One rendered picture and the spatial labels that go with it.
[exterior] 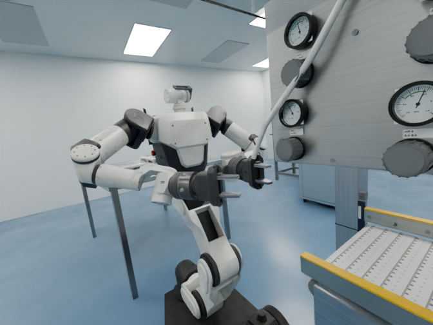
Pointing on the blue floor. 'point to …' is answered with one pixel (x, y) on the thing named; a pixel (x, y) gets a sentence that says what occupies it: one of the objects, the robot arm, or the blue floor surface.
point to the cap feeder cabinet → (317, 183)
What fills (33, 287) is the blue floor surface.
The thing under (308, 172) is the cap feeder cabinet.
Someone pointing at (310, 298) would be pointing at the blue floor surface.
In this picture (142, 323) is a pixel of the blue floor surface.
